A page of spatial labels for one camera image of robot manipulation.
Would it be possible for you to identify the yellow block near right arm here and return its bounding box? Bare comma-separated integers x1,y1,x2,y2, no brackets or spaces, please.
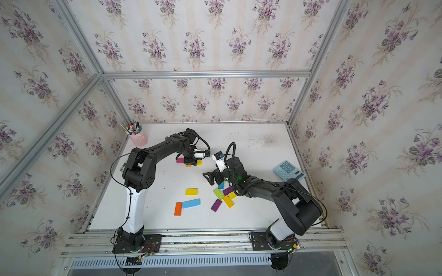
222,195,234,208

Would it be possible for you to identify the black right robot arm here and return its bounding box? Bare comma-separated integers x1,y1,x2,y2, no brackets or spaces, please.
203,157,324,241

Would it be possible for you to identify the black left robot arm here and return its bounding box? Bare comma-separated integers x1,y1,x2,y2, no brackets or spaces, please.
116,128,211,237

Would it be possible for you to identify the small purple block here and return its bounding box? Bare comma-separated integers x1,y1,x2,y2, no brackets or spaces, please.
223,187,233,196

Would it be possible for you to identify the green wooden block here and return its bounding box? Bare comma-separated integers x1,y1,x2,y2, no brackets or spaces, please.
213,188,224,200

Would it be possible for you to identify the lemon yellow block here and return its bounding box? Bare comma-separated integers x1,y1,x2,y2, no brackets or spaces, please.
228,192,237,200

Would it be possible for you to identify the yellow block flat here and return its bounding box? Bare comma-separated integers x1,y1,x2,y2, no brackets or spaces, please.
185,188,198,196

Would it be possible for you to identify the light blue wooden block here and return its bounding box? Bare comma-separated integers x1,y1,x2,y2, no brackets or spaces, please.
182,198,201,209

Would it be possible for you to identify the purple wooden block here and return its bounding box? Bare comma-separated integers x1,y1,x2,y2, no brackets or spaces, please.
211,199,222,212

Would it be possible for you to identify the orange wooden block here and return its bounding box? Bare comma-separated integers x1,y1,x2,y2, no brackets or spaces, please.
174,202,183,216

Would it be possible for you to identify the light blue calculator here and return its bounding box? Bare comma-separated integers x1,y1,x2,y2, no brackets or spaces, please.
273,161,306,181

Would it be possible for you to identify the pink metal pen bucket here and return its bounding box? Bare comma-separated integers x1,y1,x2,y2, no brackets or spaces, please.
128,131,148,148

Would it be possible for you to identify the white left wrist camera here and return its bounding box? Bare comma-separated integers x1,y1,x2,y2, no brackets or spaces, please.
193,149,211,160

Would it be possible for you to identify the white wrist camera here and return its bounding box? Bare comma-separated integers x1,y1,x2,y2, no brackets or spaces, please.
193,149,211,160
212,151,227,173

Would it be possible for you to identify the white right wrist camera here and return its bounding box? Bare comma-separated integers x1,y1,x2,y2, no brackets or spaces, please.
212,151,227,173

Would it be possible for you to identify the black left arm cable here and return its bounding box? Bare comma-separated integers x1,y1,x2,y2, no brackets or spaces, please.
191,130,211,159

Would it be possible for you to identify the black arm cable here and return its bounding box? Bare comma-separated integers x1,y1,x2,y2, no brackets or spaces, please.
191,130,211,159
223,141,237,170

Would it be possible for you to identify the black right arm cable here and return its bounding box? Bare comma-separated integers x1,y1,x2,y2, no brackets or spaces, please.
223,141,237,170

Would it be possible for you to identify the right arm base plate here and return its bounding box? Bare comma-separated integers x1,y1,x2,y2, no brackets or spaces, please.
249,231,298,251

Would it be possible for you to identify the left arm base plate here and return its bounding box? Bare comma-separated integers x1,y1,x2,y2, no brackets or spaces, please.
112,234,163,254

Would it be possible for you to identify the aluminium front rail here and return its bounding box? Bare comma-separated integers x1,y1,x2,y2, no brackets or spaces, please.
61,228,349,258

